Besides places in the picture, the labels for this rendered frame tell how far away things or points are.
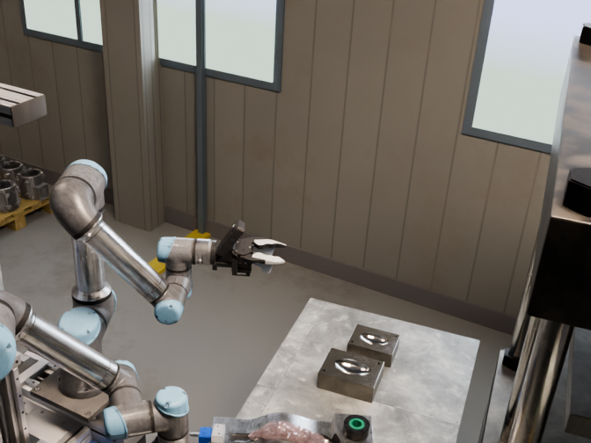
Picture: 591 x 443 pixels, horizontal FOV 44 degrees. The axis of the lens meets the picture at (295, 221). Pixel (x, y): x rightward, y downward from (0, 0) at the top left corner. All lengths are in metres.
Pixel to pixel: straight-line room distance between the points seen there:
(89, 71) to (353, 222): 2.09
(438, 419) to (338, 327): 0.58
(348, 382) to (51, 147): 3.72
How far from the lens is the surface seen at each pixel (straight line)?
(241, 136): 4.65
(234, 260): 2.10
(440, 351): 2.90
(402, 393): 2.68
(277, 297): 4.48
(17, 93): 1.61
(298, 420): 2.40
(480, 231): 4.22
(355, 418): 2.34
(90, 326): 2.17
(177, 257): 2.12
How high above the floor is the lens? 2.55
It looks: 29 degrees down
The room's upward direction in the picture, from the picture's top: 3 degrees clockwise
